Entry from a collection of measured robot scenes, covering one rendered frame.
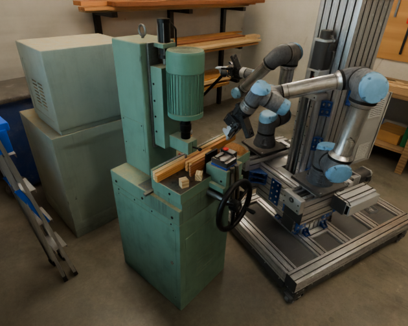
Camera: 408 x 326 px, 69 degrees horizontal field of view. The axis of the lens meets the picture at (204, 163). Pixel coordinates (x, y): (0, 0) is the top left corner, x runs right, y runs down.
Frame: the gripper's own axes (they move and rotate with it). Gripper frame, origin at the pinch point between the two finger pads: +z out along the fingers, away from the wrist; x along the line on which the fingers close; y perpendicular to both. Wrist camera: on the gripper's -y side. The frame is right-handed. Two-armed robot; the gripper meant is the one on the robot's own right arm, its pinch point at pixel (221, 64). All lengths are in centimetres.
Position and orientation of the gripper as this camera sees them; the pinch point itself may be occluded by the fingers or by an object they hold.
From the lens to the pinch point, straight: 239.1
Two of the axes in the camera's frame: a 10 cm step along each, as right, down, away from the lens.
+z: -6.9, -3.9, 6.1
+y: 0.7, 8.0, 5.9
